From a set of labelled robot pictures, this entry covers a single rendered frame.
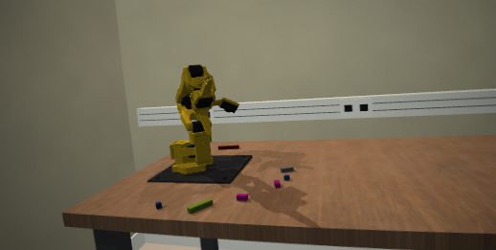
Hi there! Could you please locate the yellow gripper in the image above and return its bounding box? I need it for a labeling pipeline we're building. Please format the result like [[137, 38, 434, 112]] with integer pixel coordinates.
[[190, 79, 239, 136]]

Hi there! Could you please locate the lime green rectangular rod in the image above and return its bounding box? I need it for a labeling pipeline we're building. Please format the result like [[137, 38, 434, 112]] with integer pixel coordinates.
[[188, 198, 213, 214]]

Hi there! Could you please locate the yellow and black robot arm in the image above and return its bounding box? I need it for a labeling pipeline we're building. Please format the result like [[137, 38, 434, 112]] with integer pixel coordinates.
[[171, 65, 216, 174]]

